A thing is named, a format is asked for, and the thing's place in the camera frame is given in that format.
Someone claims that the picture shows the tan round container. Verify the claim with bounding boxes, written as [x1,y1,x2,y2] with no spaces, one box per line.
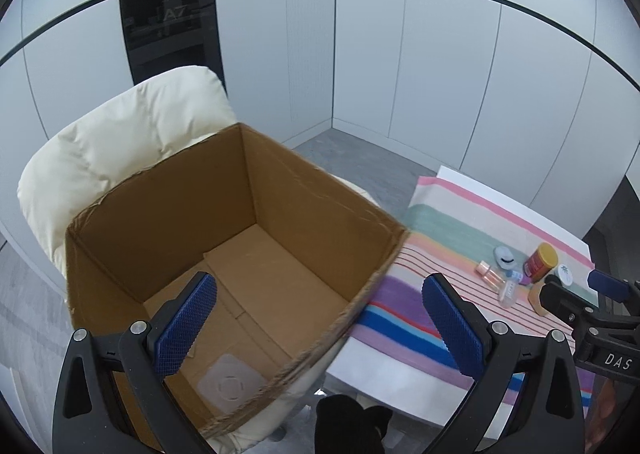
[528,281,551,317]

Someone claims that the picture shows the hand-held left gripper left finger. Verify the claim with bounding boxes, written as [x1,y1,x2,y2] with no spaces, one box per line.
[52,271,218,454]

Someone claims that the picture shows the small pink bottle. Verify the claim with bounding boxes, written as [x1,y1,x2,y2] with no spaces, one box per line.
[475,260,505,290]

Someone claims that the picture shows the cream padded chair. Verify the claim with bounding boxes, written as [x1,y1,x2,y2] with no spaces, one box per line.
[16,65,381,454]

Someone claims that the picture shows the black glass door panel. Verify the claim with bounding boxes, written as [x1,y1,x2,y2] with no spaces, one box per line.
[118,0,226,87]

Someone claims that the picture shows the dark cloth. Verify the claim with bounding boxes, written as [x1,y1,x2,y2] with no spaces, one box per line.
[314,395,393,454]

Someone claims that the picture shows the brown cardboard box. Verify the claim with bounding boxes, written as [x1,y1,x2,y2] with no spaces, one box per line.
[65,122,411,440]

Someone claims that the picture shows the yellow lid red jar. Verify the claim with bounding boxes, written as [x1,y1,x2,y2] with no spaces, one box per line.
[523,242,558,284]

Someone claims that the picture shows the striped pastel cloth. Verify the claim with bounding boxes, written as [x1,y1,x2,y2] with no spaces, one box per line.
[345,175,596,415]

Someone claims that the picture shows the small clear bottle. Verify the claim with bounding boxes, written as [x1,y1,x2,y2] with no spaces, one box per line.
[498,279,520,309]

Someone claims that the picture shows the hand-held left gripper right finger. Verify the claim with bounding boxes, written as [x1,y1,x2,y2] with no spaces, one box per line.
[421,272,588,454]

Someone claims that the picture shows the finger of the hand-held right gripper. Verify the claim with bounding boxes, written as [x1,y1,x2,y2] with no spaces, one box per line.
[587,270,640,307]
[539,276,601,330]

